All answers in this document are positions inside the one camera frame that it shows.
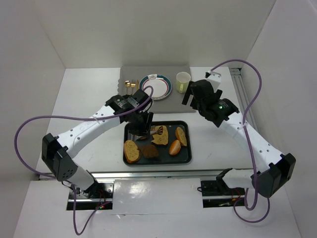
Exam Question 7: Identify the metal food tongs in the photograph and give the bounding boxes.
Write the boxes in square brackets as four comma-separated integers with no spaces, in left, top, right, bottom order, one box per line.
[131,125,163,141]

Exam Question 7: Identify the small seeded bread slice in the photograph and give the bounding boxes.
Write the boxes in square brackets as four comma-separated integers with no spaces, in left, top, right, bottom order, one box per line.
[175,127,187,147]

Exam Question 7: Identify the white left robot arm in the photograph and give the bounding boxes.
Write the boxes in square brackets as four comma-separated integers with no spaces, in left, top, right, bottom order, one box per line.
[42,90,153,197]

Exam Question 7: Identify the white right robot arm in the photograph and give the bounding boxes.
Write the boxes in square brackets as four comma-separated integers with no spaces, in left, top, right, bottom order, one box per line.
[182,79,296,198]

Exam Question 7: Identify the dark brown chocolate bread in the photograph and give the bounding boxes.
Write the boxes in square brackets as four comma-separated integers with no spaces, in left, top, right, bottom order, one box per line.
[141,144,159,159]

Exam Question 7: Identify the oval seeded bread slice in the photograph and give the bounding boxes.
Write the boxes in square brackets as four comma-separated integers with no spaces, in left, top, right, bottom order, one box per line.
[123,140,141,164]

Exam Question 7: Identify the orange bread roll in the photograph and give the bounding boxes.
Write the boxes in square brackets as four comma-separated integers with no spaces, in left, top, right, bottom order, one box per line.
[169,139,181,156]

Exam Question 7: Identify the pale green mug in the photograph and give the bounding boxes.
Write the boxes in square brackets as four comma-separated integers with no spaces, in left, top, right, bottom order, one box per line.
[176,72,191,94]

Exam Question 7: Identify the black rectangular tray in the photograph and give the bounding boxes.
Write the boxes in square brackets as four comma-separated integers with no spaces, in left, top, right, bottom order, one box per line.
[123,120,192,166]

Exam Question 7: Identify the grey placemat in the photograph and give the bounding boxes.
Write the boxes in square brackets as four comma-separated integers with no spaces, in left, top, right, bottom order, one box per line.
[117,65,194,114]

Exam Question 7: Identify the white plate teal rim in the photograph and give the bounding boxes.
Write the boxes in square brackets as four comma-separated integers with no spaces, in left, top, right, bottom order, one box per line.
[139,74,172,101]

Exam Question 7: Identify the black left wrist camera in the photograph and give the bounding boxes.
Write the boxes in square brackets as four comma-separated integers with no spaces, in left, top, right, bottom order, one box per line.
[132,89,149,104]

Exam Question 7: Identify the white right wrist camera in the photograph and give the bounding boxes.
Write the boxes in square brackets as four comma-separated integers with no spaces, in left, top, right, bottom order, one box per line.
[205,70,221,92]

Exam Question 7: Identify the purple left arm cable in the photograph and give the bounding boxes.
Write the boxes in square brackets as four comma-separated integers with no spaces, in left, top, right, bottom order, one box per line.
[14,85,154,236]

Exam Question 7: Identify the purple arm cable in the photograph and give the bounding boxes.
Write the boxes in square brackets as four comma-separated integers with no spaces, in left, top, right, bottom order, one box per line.
[14,85,154,236]
[211,59,270,223]

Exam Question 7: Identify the gold spoon green handle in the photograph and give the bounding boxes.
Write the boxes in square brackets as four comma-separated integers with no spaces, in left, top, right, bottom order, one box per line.
[124,80,131,95]

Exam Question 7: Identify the aluminium rail right side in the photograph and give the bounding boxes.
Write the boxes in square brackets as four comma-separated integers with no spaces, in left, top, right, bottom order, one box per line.
[229,66,271,142]

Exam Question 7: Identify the aluminium rail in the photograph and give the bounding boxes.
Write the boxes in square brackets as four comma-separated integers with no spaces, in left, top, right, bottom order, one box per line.
[229,66,271,142]
[92,170,223,181]

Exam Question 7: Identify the gold fork green handle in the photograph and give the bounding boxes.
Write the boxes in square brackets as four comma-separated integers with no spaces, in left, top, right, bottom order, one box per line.
[131,80,136,95]

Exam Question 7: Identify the aluminium rail front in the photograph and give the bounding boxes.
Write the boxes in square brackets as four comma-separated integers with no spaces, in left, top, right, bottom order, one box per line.
[92,170,223,181]

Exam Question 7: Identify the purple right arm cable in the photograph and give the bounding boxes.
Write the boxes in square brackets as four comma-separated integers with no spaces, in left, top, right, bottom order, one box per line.
[211,59,270,223]

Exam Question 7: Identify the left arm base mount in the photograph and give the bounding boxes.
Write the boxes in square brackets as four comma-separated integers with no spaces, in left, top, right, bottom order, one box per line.
[66,181,114,211]

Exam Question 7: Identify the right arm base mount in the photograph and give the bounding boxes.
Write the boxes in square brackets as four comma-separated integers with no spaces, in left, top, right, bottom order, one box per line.
[197,180,245,208]

